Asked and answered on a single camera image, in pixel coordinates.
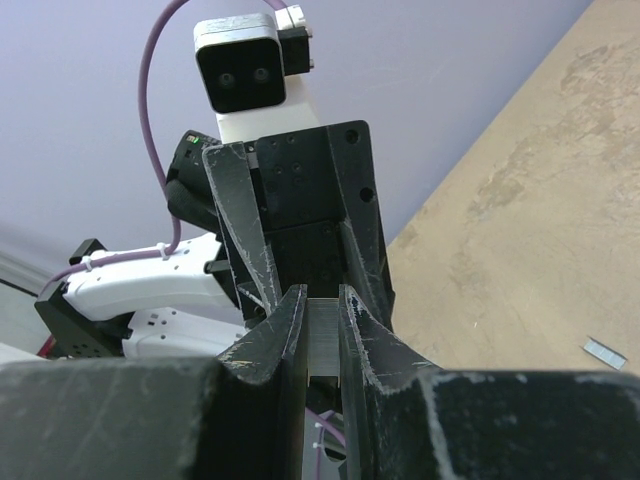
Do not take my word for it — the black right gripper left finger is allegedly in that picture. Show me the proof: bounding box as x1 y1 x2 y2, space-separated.
1 285 308 479

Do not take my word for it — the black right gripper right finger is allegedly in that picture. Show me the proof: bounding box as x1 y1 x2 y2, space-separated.
338 285 639 479

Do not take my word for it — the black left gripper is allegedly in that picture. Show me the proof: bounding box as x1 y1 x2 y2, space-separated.
202 120 395 330

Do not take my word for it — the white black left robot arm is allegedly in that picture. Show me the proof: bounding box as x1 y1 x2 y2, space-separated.
35 120 395 358

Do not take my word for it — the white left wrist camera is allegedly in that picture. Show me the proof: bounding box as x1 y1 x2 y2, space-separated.
193 1 320 143

